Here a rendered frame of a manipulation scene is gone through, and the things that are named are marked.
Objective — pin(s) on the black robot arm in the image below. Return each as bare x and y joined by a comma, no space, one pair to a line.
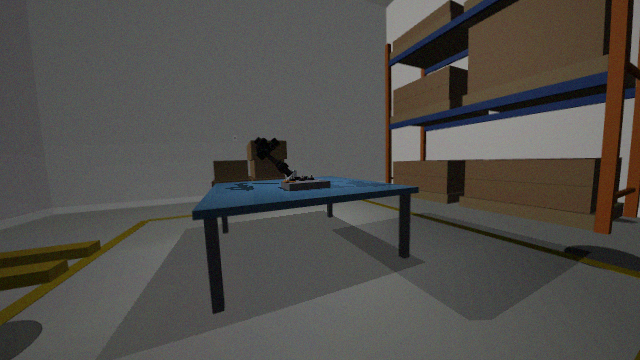
282,166

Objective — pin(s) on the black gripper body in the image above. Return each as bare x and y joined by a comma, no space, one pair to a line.
274,141

